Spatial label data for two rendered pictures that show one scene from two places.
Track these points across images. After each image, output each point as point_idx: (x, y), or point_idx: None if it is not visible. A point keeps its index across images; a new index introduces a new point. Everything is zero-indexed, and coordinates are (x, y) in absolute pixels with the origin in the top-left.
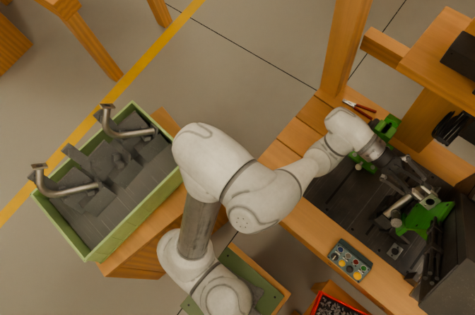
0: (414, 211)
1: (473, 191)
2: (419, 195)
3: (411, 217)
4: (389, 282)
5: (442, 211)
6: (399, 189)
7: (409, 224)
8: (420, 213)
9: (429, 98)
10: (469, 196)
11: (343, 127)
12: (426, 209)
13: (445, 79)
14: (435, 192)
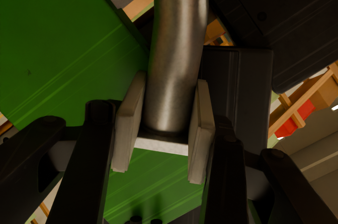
0: (40, 14)
1: (301, 43)
2: (136, 132)
3: (18, 49)
4: None
5: (188, 193)
6: (34, 208)
7: (12, 95)
8: (82, 84)
9: None
10: (277, 57)
11: None
12: (117, 87)
13: None
14: (208, 88)
